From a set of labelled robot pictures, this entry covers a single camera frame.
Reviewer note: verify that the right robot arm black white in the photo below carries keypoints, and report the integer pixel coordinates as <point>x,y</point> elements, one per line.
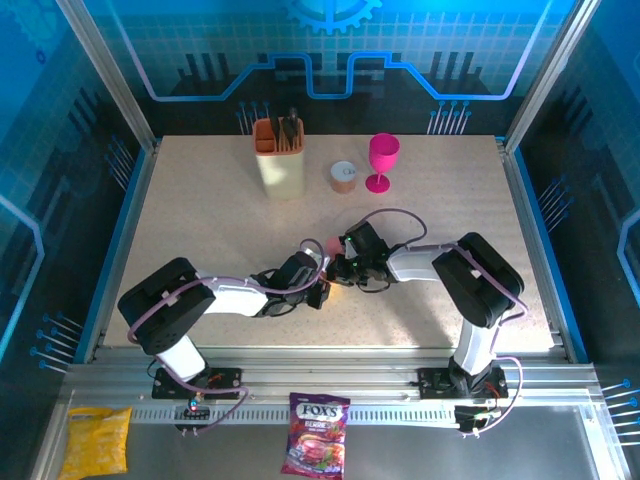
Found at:
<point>480,280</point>

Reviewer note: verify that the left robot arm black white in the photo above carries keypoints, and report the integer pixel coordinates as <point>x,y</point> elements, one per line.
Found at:
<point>165,305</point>

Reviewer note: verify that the small can white lid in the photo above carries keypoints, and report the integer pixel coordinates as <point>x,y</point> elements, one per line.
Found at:
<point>344,177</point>

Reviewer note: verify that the pink plastic goblet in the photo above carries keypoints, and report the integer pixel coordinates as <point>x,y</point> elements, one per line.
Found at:
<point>383,155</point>

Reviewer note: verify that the cream utensil holder orange insert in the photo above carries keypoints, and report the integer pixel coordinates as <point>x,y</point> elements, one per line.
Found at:
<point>285,175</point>

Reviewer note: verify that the purple Fox's candy bag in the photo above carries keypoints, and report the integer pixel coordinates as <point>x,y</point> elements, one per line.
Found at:
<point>316,440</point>

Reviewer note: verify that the steel shelf plate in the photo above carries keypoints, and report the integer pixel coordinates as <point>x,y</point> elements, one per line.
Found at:
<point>425,450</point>

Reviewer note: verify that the yellow snack bag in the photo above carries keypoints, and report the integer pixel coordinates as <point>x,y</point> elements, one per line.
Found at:
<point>97,445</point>

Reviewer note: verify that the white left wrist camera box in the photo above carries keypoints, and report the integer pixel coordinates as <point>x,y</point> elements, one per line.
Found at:
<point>312,255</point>

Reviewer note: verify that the aluminium mounting rail beam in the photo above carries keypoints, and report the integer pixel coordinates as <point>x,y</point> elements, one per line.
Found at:
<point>325,372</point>

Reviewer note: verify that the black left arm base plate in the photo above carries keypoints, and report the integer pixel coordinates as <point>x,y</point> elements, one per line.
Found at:
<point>225,382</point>

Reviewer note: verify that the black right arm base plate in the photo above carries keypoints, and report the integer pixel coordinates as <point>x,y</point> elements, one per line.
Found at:
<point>432,382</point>

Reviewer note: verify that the aluminium table side rail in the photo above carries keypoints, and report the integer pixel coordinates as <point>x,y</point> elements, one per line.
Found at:
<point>536,250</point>
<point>122,250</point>

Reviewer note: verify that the aluminium frame post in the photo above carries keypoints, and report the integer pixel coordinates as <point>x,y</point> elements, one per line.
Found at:
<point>544,80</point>
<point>114,80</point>

